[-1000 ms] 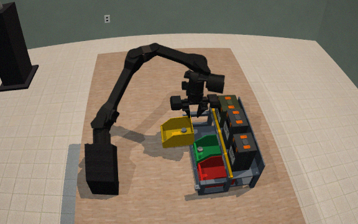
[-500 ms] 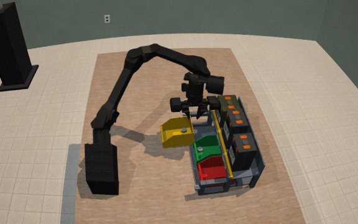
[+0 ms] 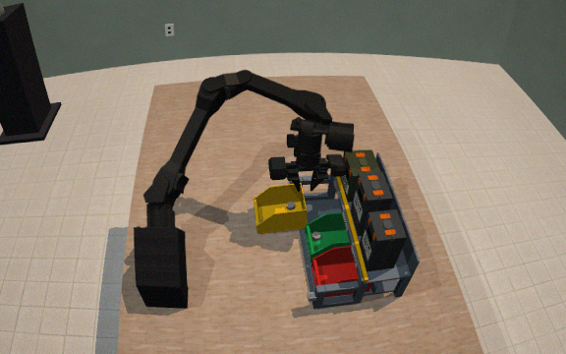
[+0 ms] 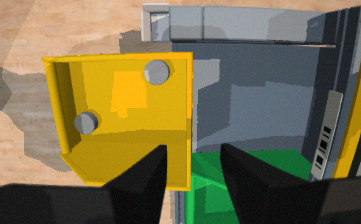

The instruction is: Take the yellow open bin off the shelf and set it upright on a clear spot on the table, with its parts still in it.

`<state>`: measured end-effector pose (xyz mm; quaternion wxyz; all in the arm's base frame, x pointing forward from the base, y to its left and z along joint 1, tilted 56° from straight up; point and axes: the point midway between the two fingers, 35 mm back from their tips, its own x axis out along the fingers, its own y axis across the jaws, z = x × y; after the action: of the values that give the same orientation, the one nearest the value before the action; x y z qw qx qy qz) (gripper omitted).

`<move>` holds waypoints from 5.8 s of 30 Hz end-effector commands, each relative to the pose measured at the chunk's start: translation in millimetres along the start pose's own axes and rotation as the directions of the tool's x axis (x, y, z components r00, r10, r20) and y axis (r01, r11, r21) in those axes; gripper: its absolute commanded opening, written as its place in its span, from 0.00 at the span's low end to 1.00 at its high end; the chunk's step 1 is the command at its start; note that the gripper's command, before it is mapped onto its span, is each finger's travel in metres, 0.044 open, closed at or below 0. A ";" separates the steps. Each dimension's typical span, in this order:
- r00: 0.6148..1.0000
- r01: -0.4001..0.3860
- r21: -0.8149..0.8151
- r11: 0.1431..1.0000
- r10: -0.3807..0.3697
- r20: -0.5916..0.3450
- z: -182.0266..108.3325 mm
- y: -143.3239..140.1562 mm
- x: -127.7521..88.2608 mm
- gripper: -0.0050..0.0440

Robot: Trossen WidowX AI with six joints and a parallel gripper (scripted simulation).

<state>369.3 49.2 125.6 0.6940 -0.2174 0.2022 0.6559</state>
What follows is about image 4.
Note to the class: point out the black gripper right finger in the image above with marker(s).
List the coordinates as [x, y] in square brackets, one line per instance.
[264, 194]

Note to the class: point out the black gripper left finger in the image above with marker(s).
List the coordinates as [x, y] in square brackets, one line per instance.
[137, 198]

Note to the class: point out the green open bin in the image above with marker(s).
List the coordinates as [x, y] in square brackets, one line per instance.
[212, 203]

